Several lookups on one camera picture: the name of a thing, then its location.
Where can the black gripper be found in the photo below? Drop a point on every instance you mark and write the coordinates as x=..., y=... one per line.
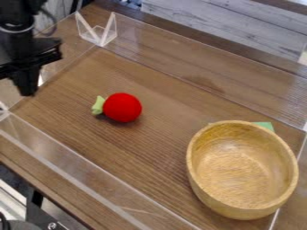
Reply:
x=23, y=55

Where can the red felt strawberry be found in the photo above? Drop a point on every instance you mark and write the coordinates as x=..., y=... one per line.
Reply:
x=120, y=107

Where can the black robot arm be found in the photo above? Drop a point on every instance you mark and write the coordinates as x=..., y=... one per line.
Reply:
x=18, y=16

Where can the wooden bowl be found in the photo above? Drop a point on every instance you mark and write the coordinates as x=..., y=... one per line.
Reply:
x=242, y=169

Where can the green felt piece behind bowl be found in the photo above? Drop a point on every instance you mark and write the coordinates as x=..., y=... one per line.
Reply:
x=266, y=125

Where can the clear acrylic corner bracket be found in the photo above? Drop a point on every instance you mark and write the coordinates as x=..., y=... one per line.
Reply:
x=98, y=35

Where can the clear acrylic front wall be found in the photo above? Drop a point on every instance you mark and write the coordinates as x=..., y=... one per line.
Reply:
x=98, y=198

